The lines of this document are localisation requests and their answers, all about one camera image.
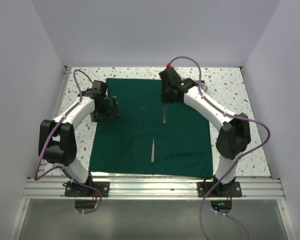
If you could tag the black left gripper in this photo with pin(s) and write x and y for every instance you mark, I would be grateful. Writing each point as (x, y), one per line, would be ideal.
(111, 112)

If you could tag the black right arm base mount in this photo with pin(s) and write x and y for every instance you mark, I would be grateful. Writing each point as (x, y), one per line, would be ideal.
(232, 189)

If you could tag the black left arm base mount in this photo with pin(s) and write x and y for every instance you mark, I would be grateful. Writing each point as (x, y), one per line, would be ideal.
(89, 189)

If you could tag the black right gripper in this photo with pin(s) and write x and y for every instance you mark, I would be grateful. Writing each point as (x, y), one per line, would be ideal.
(165, 99)

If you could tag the steel tweezers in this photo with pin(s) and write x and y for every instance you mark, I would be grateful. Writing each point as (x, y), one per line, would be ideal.
(153, 151)
(164, 117)

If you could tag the dark green surgical cloth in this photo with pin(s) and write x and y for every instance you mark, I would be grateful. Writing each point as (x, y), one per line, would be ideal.
(124, 145)

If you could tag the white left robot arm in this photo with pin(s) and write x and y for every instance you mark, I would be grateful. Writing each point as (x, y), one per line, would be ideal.
(57, 140)

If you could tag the aluminium table edge rail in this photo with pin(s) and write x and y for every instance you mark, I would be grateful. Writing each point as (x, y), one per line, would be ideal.
(153, 187)

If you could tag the stainless steel instrument tray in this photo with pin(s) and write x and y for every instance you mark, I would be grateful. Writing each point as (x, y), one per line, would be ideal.
(203, 86)

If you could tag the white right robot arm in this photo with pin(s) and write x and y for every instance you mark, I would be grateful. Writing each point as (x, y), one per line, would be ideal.
(234, 134)

